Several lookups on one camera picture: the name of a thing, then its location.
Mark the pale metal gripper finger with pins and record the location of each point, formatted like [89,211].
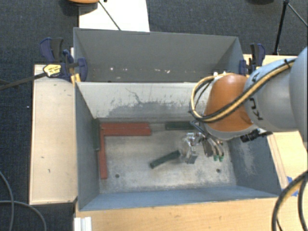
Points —
[186,150]
[193,157]

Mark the dark green flat block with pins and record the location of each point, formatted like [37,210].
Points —
[179,125]
[164,159]

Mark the red-brown flat block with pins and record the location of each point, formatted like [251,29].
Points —
[125,129]
[103,157]

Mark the grey metal bin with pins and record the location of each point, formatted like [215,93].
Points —
[154,56]

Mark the pale wood flat board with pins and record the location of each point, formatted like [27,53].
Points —
[53,138]

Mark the black cylinder on white bracket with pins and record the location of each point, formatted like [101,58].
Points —
[250,136]

